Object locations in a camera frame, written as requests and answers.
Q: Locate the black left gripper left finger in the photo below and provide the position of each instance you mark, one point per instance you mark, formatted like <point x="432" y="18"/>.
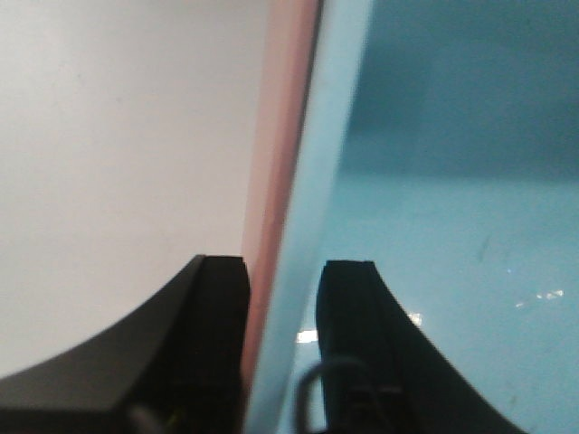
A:
<point x="173" y="365"/>

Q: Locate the light blue plastic box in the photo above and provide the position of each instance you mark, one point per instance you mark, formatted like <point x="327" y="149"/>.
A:
<point x="440" y="141"/>

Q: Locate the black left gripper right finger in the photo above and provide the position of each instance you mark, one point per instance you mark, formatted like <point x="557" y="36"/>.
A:
<point x="391" y="378"/>

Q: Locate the pink plastic box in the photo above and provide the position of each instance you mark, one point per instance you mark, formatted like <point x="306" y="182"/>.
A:
<point x="290" y="45"/>

